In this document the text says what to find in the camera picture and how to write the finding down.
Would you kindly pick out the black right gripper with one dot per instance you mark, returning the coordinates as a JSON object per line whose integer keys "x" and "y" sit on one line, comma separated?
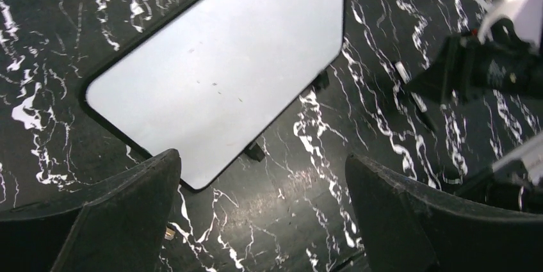
{"x": 506, "y": 64}

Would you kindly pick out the small whiteboard black frame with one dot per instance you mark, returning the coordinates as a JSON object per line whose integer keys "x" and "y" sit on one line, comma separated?
{"x": 214, "y": 78}

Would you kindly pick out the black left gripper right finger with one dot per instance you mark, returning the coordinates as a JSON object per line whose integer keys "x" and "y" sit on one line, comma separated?
{"x": 408, "y": 226}

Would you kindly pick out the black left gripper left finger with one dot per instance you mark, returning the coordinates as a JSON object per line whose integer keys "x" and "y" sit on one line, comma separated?
{"x": 117, "y": 224}

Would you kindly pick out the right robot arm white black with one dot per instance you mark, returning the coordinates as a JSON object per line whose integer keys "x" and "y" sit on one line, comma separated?
{"x": 506, "y": 183}

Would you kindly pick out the whiteboard metal wire stand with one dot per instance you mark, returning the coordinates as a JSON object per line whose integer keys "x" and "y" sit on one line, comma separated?
{"x": 253, "y": 150}

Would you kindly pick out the white whiteboard marker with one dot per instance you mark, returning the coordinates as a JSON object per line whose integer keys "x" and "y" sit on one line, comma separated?
{"x": 423, "y": 110}

